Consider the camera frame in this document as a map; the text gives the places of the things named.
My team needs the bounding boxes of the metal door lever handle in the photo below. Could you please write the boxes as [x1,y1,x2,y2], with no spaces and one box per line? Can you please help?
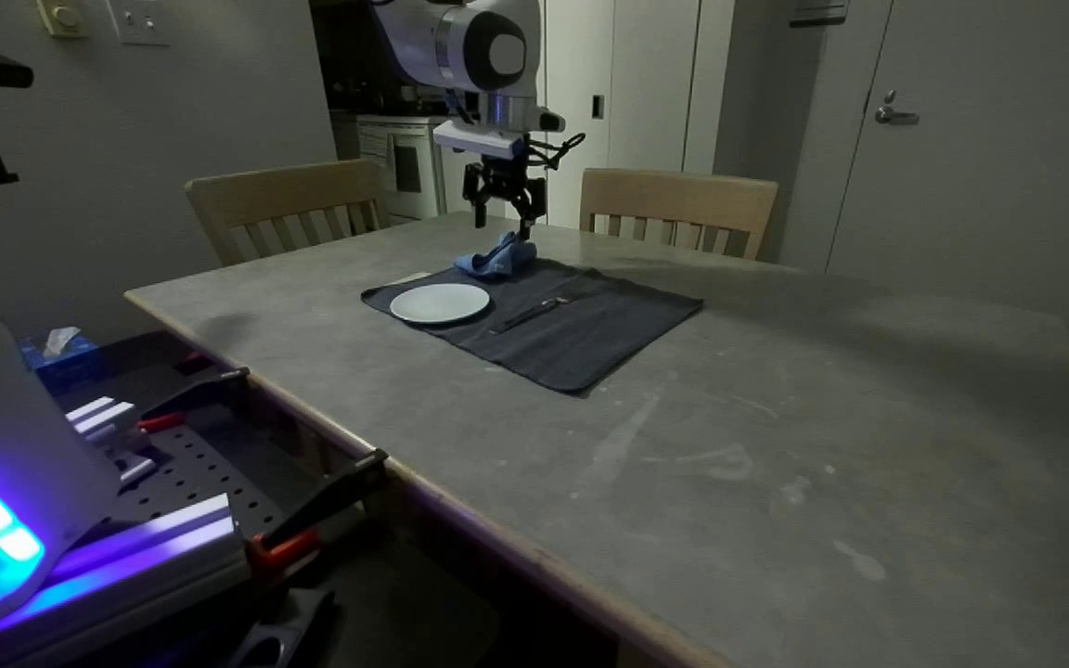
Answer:
[871,90,924,129]

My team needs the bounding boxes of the blue cloth towel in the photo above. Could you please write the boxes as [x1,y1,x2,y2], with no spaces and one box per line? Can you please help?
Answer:
[453,231,541,281]

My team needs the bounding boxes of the white round plate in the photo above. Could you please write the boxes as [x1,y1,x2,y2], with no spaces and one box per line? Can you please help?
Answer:
[387,280,499,332]

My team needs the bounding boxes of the white wall switch plate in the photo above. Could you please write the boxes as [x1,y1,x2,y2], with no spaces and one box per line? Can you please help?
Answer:
[103,0,178,53]

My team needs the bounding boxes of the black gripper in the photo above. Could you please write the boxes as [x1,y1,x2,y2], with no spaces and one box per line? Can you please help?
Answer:
[465,156,552,244]

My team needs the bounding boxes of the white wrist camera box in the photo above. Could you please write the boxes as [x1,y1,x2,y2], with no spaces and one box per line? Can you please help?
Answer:
[431,116,526,165]

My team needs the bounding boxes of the black perforated mounting board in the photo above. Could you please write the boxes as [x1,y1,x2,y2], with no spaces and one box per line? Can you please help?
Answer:
[100,419,292,537]

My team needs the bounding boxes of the orange-handled black bar clamp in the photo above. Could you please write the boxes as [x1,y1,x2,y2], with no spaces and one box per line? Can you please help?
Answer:
[240,447,394,582]
[130,364,251,437]

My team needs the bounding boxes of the grey door with lever handle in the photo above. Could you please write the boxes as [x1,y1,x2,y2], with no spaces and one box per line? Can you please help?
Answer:
[823,0,1069,325]

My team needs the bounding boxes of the light wooden slat-back chair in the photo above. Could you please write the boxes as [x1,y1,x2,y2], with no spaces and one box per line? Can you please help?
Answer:
[575,165,785,262]
[181,156,399,272]

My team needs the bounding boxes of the silver metal fork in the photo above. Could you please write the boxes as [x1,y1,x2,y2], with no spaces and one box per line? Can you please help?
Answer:
[499,295,571,335]

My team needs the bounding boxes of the white robot base blue light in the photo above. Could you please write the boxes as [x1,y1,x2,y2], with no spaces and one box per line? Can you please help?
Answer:
[0,234,128,646]

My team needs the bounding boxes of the blue tissue box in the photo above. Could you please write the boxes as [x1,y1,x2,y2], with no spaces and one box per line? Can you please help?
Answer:
[20,322,103,375]

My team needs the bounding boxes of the grey door closer box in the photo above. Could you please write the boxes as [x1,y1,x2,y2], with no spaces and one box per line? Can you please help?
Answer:
[787,0,853,29]

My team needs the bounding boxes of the white kitchen cabinet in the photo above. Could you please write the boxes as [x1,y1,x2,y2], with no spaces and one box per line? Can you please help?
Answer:
[352,110,473,231]

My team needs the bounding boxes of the dark fabric placemat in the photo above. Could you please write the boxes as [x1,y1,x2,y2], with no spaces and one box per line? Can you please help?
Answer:
[355,251,708,401]

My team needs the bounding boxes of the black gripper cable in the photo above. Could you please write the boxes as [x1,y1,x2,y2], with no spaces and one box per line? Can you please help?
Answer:
[520,109,589,178]

